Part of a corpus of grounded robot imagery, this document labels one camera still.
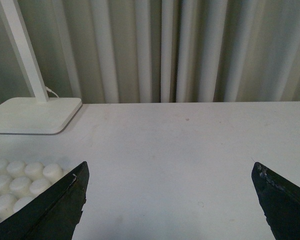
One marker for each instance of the white curtain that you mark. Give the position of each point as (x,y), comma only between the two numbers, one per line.
(166,51)

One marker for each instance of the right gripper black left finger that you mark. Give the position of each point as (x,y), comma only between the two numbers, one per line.
(54,214)

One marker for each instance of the white desk lamp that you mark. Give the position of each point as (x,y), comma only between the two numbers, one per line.
(37,115)

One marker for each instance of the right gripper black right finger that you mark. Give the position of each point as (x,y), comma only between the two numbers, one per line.
(280,201)

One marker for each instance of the white studded base plate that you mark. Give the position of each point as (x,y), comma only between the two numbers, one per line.
(21,182)

